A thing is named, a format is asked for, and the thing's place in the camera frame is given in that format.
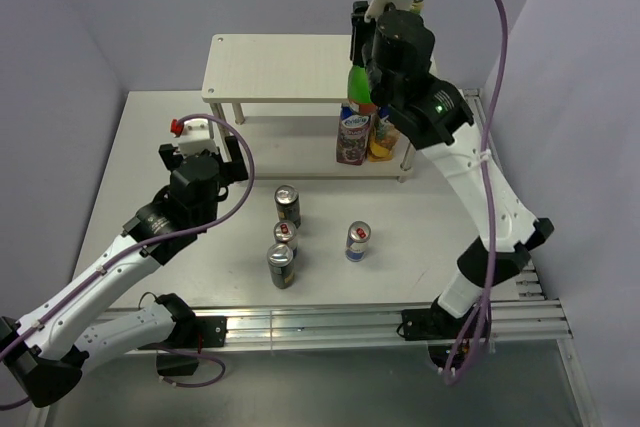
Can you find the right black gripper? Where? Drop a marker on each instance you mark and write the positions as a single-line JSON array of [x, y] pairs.
[[360, 29]]

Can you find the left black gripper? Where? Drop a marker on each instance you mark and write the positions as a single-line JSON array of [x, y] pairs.
[[233, 170]]

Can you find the green bottle with yellow label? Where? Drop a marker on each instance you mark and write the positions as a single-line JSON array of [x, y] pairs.
[[417, 6]]

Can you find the green bottle with red label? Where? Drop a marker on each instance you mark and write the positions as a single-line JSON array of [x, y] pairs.
[[358, 93]]

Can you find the small red-top silver can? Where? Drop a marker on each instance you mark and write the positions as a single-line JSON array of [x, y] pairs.
[[285, 232]]

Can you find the black can with yellow label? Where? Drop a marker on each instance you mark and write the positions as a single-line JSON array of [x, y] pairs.
[[280, 260]]

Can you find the blue silver energy drink can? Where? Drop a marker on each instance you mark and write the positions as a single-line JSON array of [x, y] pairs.
[[358, 237]]

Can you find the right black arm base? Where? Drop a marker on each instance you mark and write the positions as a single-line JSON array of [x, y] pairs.
[[449, 338]]

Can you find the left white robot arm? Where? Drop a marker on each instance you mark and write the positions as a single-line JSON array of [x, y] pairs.
[[50, 349]]

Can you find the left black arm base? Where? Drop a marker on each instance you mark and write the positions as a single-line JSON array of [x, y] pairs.
[[190, 332]]

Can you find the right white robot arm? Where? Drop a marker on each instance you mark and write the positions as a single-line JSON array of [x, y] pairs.
[[439, 122]]

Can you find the white wooden two-tier shelf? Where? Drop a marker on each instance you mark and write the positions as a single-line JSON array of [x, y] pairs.
[[283, 92]]

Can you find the purple juice carton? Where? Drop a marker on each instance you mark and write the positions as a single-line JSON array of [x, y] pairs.
[[353, 136]]

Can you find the orange juice carton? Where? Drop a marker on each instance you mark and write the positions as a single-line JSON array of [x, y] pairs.
[[383, 137]]

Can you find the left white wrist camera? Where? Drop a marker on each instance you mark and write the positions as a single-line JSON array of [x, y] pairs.
[[192, 134]]

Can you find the aluminium right side rail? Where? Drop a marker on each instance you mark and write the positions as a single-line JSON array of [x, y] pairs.
[[508, 231]]

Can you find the aluminium front rail frame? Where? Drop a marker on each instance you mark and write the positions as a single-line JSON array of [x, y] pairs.
[[347, 366]]

